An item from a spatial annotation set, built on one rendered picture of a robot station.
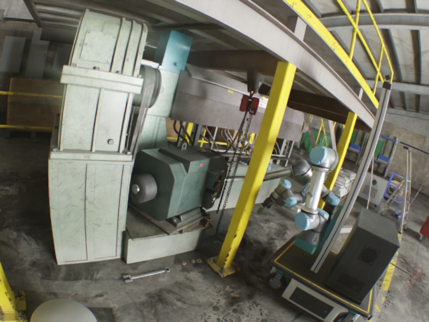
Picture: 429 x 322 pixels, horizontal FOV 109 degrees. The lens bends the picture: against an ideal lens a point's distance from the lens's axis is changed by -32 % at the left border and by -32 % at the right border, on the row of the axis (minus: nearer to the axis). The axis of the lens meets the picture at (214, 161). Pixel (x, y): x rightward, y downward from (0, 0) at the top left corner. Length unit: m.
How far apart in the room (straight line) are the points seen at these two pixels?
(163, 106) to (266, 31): 1.15
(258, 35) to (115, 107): 0.95
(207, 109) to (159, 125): 0.53
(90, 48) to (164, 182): 0.96
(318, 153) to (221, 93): 1.36
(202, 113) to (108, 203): 1.28
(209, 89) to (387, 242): 2.02
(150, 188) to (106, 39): 0.97
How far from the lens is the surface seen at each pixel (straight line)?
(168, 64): 2.09
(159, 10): 1.86
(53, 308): 1.13
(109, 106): 1.40
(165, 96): 2.09
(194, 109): 2.21
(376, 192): 6.39
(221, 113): 2.43
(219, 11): 1.21
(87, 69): 1.33
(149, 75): 1.45
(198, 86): 2.22
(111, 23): 1.46
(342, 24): 7.46
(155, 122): 2.10
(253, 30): 1.36
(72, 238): 1.68
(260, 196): 3.45
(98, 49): 1.38
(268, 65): 1.97
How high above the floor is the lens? 1.30
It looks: 15 degrees down
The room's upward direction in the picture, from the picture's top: 15 degrees clockwise
